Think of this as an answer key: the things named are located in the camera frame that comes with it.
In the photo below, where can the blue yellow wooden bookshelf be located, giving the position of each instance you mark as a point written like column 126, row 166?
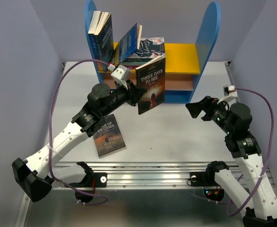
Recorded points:
column 185, row 63

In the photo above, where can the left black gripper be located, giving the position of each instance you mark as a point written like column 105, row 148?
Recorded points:
column 132, row 92

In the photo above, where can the aluminium extrusion rail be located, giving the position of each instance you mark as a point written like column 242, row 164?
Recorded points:
column 147, row 175

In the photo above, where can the teal book in stack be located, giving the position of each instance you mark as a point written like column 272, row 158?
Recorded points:
column 133, row 64

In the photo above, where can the Jane Eyre blue book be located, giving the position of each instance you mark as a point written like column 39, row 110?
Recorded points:
column 94, row 39

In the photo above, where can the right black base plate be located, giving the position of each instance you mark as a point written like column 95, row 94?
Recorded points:
column 200, row 179

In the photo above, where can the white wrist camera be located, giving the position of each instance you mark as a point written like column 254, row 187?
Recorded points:
column 230, row 94
column 120, row 74

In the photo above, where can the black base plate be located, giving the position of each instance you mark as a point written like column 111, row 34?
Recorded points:
column 200, row 179
column 94, row 180

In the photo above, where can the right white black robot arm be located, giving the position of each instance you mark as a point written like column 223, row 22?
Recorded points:
column 258, row 203

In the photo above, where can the Little Women floral book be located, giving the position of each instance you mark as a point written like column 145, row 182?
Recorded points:
column 150, row 48

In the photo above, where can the dark green book in stack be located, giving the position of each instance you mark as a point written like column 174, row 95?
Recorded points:
column 136, row 60

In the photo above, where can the A Tale of Two Cities book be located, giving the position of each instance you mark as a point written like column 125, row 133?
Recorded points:
column 108, row 139

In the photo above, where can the Nineteen Eighty-Four dark book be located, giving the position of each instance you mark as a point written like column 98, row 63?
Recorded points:
column 103, row 34

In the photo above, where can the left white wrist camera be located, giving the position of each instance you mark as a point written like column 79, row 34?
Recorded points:
column 120, row 74

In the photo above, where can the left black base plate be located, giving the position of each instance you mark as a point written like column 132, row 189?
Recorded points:
column 94, row 180

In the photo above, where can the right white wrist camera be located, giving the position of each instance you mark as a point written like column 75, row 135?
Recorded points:
column 230, row 94

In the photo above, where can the Three Days to See book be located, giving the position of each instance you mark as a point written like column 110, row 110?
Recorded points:
column 151, row 76

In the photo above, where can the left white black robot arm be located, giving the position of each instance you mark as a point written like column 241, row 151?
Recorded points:
column 35, row 174

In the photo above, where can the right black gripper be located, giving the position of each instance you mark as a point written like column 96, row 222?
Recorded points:
column 208, row 103

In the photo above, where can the Animal Farm blue book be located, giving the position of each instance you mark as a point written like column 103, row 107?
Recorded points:
column 128, row 44

